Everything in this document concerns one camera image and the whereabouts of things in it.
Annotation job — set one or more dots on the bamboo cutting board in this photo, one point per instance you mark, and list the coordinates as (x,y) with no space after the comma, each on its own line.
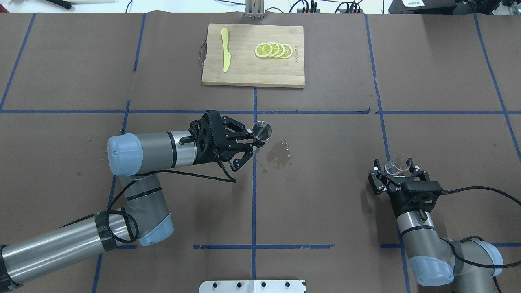
(246,68)

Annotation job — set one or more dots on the steel jigger cup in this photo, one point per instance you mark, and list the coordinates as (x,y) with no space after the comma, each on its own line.
(261,131)

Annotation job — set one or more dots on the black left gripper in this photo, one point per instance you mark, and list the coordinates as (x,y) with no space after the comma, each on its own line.
(206,153)

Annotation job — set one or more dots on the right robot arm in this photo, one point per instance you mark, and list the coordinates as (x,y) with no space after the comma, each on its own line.
(470,265)

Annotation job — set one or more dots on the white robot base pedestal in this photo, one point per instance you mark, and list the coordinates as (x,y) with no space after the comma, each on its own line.
(253,286)

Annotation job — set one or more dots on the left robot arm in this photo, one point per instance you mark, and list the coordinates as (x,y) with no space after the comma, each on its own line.
(54,170)

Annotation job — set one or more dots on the black handled tool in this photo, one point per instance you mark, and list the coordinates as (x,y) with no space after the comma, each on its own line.
(62,3)

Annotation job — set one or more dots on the aluminium frame post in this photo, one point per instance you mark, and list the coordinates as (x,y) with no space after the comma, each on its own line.
(254,9)

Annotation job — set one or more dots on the small glass measuring cup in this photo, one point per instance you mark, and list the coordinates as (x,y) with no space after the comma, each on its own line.
(398,165)

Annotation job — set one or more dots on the yellow plastic knife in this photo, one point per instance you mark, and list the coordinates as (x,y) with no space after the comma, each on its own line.
(226,54)

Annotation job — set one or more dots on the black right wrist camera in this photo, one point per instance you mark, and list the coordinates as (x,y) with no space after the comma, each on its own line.
(420,187)

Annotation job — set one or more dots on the lemon slice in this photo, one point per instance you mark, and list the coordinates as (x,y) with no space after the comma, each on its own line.
(263,50)
(281,50)
(275,49)
(287,51)

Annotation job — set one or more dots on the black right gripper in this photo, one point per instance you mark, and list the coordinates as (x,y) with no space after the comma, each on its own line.
(398,200)

